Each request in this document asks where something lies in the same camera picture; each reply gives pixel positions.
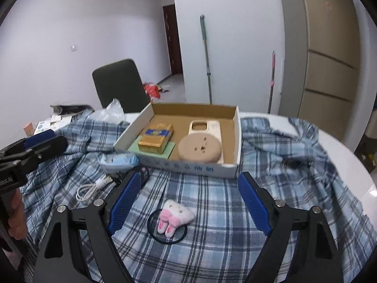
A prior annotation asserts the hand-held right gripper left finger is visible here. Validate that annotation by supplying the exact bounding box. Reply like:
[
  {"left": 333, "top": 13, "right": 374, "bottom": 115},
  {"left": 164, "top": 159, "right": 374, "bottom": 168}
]
[{"left": 33, "top": 171, "right": 142, "bottom": 283}]

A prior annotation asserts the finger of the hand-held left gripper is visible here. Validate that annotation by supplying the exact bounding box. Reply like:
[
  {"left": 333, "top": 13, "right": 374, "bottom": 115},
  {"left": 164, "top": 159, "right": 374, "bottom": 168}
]
[
  {"left": 0, "top": 130, "right": 56, "bottom": 157},
  {"left": 20, "top": 136, "right": 69, "bottom": 171}
]

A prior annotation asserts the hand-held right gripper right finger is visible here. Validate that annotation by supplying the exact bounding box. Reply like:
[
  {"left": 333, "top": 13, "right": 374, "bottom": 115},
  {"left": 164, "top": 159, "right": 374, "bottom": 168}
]
[{"left": 238, "top": 171, "right": 344, "bottom": 283}]

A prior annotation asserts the pink and white plush bunny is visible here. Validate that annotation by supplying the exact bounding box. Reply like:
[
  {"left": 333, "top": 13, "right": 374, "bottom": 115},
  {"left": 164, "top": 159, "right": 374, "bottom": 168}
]
[{"left": 157, "top": 200, "right": 195, "bottom": 237}]

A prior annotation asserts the green snap pouch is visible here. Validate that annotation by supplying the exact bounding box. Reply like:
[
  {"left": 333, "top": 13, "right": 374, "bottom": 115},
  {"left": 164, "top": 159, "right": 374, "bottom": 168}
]
[{"left": 127, "top": 137, "right": 176, "bottom": 160}]

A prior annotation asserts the gold and blue cigarette pack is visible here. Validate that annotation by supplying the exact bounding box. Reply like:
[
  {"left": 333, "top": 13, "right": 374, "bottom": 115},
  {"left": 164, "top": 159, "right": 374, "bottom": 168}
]
[{"left": 138, "top": 123, "right": 174, "bottom": 154}]

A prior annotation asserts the round beige disc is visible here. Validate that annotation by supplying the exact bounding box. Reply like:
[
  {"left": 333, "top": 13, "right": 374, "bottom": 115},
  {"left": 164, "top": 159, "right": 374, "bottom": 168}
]
[{"left": 178, "top": 133, "right": 222, "bottom": 162}]

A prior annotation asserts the beige phone case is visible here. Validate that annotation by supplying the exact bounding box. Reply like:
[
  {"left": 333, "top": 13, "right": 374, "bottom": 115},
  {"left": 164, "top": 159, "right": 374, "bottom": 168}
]
[{"left": 188, "top": 119, "right": 225, "bottom": 165}]

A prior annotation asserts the cardboard box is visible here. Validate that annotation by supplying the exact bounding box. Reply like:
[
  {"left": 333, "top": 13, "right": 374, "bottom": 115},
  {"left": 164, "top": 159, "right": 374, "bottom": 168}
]
[{"left": 113, "top": 103, "right": 242, "bottom": 180}]

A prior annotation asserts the person's left hand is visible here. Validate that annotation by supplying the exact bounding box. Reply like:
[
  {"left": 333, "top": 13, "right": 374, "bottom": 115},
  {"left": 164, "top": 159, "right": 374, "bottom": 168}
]
[{"left": 6, "top": 188, "right": 29, "bottom": 241}]

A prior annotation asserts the white tissue box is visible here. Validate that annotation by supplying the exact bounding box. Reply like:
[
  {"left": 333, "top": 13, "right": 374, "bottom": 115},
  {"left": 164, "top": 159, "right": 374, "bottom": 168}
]
[{"left": 34, "top": 115, "right": 73, "bottom": 134}]

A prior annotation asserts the small orange box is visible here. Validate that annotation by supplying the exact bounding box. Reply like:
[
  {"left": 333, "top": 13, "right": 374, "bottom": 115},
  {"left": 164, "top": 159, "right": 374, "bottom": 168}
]
[{"left": 24, "top": 121, "right": 38, "bottom": 137}]

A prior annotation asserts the blue face mask pack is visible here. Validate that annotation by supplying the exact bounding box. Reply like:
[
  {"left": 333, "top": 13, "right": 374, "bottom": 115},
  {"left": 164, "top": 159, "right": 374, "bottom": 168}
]
[{"left": 98, "top": 153, "right": 139, "bottom": 174}]

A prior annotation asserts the blue plaid shirt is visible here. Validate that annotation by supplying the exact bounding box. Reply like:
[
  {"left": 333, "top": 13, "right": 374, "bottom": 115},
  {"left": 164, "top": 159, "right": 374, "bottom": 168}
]
[{"left": 6, "top": 112, "right": 373, "bottom": 283}]

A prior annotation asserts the clear plastic bag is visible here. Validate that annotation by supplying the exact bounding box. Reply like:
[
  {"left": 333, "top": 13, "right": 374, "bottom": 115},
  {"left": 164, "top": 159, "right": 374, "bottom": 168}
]
[{"left": 94, "top": 98, "right": 128, "bottom": 123}]

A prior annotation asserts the dark grey chair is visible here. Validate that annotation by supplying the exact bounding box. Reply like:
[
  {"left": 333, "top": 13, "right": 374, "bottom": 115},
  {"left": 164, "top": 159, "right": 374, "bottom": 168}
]
[{"left": 92, "top": 59, "right": 151, "bottom": 114}]

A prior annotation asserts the red trash wrapper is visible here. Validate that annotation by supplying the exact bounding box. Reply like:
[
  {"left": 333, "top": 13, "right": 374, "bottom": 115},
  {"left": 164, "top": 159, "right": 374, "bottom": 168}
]
[{"left": 143, "top": 81, "right": 170, "bottom": 99}]

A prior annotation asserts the dark wooden door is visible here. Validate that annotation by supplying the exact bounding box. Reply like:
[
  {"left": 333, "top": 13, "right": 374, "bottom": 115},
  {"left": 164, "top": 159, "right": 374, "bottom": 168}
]
[{"left": 162, "top": 4, "right": 183, "bottom": 75}]

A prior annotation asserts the gold refrigerator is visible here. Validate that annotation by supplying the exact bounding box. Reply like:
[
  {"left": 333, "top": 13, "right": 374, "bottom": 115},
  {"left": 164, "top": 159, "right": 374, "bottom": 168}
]
[{"left": 277, "top": 0, "right": 361, "bottom": 142}]

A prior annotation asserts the white coiled cable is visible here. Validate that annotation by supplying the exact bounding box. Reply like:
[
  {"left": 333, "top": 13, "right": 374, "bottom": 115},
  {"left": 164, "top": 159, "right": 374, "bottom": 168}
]
[{"left": 76, "top": 175, "right": 114, "bottom": 204}]

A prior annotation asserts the black ring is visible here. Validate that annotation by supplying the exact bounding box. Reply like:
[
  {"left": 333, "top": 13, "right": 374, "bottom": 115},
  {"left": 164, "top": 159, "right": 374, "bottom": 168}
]
[{"left": 147, "top": 211, "right": 187, "bottom": 245}]

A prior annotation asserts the pink handled broom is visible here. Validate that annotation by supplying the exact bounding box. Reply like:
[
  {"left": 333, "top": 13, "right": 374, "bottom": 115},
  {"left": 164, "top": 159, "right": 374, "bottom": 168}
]
[{"left": 266, "top": 51, "right": 276, "bottom": 114}]

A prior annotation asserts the grey mop handle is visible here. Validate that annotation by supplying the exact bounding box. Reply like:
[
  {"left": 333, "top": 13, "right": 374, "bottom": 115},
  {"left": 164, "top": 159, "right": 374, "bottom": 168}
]
[{"left": 200, "top": 14, "right": 213, "bottom": 105}]

